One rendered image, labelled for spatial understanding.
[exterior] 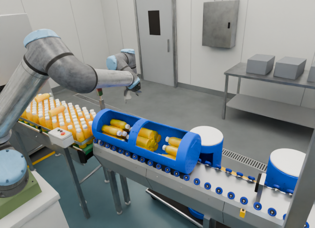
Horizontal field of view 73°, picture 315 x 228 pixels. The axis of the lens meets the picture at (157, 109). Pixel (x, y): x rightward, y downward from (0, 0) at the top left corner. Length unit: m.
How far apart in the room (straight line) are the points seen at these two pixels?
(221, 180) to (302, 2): 3.30
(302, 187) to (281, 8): 3.62
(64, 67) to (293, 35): 3.90
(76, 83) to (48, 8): 5.41
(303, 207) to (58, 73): 1.00
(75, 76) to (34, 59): 0.15
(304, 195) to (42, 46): 1.06
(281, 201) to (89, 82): 1.29
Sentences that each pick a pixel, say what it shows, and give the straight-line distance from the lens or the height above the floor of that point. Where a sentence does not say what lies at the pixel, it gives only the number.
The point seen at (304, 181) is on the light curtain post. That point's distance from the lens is 0.93.
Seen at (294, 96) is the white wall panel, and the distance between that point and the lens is 4.55.
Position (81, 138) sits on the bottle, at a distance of 2.00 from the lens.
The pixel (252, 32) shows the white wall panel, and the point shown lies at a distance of 4.44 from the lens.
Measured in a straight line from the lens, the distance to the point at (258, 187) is 1.43.
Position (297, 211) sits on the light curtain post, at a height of 1.31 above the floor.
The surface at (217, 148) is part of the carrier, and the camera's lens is 1.75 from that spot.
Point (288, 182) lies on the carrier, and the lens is 1.65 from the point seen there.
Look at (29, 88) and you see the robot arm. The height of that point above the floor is 1.78.
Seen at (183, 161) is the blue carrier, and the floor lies 1.13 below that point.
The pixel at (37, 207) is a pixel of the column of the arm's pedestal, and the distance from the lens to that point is 1.41.
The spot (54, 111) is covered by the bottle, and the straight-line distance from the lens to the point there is 2.32.
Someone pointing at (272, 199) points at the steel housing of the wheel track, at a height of 0.93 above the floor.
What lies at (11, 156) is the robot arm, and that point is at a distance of 1.19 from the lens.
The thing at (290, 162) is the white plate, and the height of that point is 1.04.
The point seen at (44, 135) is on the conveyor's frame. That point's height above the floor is 0.90.
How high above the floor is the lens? 2.05
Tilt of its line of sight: 27 degrees down
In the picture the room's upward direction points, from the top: 4 degrees counter-clockwise
